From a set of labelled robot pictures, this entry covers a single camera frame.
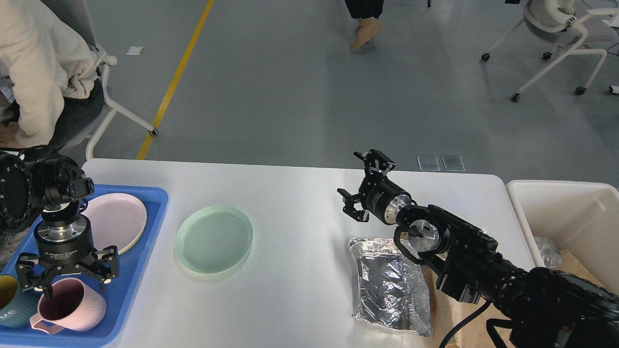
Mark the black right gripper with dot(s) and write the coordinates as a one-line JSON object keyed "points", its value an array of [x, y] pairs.
{"points": [[381, 197]]}

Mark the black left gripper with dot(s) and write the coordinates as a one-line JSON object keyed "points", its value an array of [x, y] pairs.
{"points": [[70, 246]]}

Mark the pink ceramic mug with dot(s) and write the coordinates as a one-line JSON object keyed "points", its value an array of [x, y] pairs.
{"points": [[73, 306]]}

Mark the dark green ceramic mug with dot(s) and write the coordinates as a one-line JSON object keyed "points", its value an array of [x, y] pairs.
{"points": [[17, 306]]}

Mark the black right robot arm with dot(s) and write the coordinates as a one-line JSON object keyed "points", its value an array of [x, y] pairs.
{"points": [[543, 308]]}

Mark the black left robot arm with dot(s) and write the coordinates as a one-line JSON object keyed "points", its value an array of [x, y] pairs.
{"points": [[38, 182]]}

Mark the left floor socket plate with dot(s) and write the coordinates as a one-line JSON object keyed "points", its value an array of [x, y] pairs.
{"points": [[429, 163]]}

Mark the floor socket plate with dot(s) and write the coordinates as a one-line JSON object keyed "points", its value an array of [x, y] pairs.
{"points": [[453, 163], [429, 163]]}

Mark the pink ceramic plate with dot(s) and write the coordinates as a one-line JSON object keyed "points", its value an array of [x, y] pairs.
{"points": [[117, 219]]}

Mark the right floor socket plate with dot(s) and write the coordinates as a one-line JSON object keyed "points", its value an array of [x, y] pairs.
{"points": [[453, 163]]}

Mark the silver foil bag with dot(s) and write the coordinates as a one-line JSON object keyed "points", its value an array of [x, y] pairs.
{"points": [[392, 292]]}

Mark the green ceramic plate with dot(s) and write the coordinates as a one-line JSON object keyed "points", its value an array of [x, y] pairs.
{"points": [[214, 240]]}

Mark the brown boot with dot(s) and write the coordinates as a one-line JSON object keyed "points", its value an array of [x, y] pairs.
{"points": [[367, 29]]}

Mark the white chair near person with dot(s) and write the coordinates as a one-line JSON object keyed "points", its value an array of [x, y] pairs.
{"points": [[75, 14]]}

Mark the person in black clothes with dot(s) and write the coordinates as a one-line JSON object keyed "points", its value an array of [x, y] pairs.
{"points": [[365, 8]]}

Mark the person in cream sweater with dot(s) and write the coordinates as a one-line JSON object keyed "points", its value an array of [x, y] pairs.
{"points": [[50, 89]]}

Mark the white plastic bin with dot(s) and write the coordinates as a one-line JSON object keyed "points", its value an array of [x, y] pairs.
{"points": [[577, 216]]}

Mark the white office chair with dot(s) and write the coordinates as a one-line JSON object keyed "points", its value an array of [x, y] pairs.
{"points": [[570, 27]]}

